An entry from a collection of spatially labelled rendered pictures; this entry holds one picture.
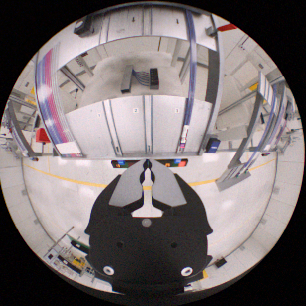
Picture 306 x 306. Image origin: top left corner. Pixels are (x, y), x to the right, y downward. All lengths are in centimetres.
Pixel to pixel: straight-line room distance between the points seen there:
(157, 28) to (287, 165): 766
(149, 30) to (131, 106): 23
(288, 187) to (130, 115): 796
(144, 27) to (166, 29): 5
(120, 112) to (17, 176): 863
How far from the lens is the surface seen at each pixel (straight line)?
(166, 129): 27
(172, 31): 30
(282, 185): 786
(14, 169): 864
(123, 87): 53
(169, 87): 58
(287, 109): 134
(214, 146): 32
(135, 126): 26
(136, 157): 30
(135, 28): 30
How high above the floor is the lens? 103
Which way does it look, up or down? 89 degrees down
